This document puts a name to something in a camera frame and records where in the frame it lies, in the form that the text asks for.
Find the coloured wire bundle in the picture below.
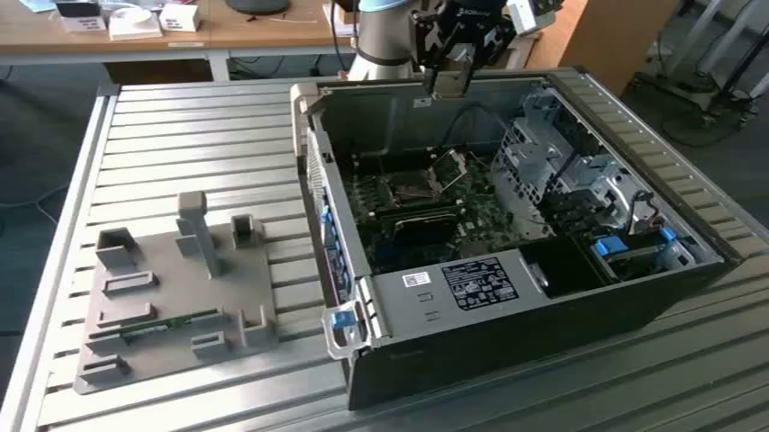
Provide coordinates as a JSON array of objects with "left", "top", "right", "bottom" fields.
[{"left": 630, "top": 191, "right": 666, "bottom": 235}]

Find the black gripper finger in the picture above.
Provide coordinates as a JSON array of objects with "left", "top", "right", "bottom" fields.
[
  {"left": 413, "top": 11, "right": 449, "bottom": 94},
  {"left": 461, "top": 29, "right": 516, "bottom": 86}
]

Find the grey parts rack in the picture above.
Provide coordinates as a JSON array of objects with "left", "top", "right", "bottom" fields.
[{"left": 70, "top": 191, "right": 282, "bottom": 396}]

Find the blue disk carrier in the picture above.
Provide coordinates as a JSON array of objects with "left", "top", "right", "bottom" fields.
[{"left": 591, "top": 236, "right": 630, "bottom": 261}]

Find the white box with round top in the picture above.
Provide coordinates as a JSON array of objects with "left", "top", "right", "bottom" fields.
[{"left": 106, "top": 7, "right": 162, "bottom": 41}]

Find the black graphics card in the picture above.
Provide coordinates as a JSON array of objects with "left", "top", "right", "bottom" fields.
[{"left": 392, "top": 215, "right": 461, "bottom": 247}]

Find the wooden cabinet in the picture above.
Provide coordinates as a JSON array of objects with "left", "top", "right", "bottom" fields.
[{"left": 558, "top": 0, "right": 686, "bottom": 95}]

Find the small cardboard box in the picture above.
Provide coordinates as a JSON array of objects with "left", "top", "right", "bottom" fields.
[{"left": 323, "top": 3, "right": 360, "bottom": 37}]

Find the black round monitor base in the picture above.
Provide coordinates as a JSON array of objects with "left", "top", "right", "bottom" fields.
[{"left": 225, "top": 0, "right": 289, "bottom": 14}]

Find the black open PC case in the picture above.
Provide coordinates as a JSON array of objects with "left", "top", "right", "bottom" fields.
[{"left": 289, "top": 66, "right": 750, "bottom": 411}]

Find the wooden desk white frame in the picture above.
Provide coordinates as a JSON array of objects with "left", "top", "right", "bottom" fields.
[{"left": 0, "top": 0, "right": 546, "bottom": 82}]

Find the green RAM stick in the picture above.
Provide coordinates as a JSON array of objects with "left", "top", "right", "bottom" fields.
[{"left": 118, "top": 314, "right": 197, "bottom": 339}]

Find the green motherboard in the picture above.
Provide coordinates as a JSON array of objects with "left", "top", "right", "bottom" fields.
[{"left": 336, "top": 150, "right": 524, "bottom": 276}]

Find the silver metal drive cage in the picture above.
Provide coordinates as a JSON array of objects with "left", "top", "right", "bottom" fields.
[{"left": 488, "top": 87, "right": 626, "bottom": 235}]

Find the white box with black card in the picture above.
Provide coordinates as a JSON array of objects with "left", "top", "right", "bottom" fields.
[{"left": 56, "top": 2, "right": 106, "bottom": 33}]

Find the CPU socket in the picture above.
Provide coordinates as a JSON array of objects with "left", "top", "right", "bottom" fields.
[{"left": 381, "top": 169, "right": 444, "bottom": 206}]

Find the black plastic shroud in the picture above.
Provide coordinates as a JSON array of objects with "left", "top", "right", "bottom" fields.
[{"left": 519, "top": 236, "right": 618, "bottom": 301}]

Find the metal socket cover frame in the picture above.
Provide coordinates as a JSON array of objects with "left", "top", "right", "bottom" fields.
[{"left": 425, "top": 150, "right": 473, "bottom": 199}]

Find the small CPU plate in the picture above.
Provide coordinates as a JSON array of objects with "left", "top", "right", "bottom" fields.
[{"left": 432, "top": 71, "right": 469, "bottom": 100}]

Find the white printed box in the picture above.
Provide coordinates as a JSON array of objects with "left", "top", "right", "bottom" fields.
[{"left": 158, "top": 4, "right": 200, "bottom": 32}]

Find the blue card retainer bar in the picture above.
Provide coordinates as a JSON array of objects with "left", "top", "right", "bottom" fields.
[{"left": 319, "top": 197, "right": 349, "bottom": 298}]

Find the grey power supply with labels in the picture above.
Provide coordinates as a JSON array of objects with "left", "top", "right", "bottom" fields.
[{"left": 356, "top": 250, "right": 551, "bottom": 350}]

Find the black RAM slot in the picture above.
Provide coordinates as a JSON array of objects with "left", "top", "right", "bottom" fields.
[
  {"left": 375, "top": 202, "right": 457, "bottom": 215},
  {"left": 377, "top": 210, "right": 463, "bottom": 222}
]

